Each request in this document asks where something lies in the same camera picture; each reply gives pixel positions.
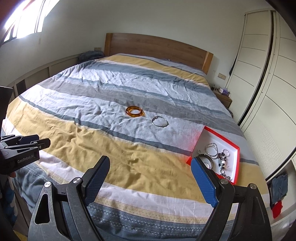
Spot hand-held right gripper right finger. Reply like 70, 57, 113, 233
191, 156, 271, 241

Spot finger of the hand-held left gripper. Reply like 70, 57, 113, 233
0, 134, 40, 149
7, 138, 51, 154

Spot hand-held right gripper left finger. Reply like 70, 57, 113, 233
28, 156, 110, 241

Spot dark brown bangle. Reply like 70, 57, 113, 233
199, 154, 215, 169

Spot dark beaded charm bracelet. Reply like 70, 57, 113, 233
216, 152, 232, 176

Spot silver bead chain bracelet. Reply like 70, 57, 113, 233
204, 143, 219, 158

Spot red shallow box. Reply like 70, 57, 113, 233
186, 126, 240, 185

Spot low beige cabinet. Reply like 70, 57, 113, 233
9, 55, 81, 98

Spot amber bangle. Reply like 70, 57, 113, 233
125, 105, 146, 118

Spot blue jeans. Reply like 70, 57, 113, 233
269, 172, 288, 205

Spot thin silver bangle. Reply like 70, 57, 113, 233
152, 116, 169, 127

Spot red cloth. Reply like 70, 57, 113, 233
271, 200, 283, 218

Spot wooden nightstand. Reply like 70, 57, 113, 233
212, 89, 233, 108

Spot blue crumpled cloth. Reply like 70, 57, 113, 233
80, 51, 105, 62

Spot window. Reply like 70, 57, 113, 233
0, 0, 50, 43

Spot white sliding wardrobe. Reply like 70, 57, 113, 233
225, 9, 296, 184

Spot wooden headboard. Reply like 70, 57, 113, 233
104, 33, 214, 75

